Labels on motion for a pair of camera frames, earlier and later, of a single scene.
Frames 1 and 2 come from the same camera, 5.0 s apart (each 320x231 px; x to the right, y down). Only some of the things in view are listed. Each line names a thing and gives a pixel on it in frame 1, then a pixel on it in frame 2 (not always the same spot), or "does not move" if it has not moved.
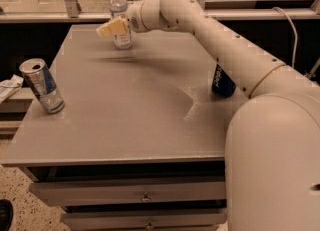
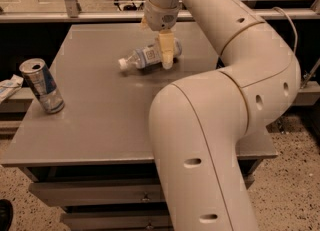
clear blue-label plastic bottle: x=118 y=7 -> x=149 y=55
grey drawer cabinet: x=141 y=141 does not move
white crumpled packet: x=9 y=87 does not move
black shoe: x=6 y=215 does not move
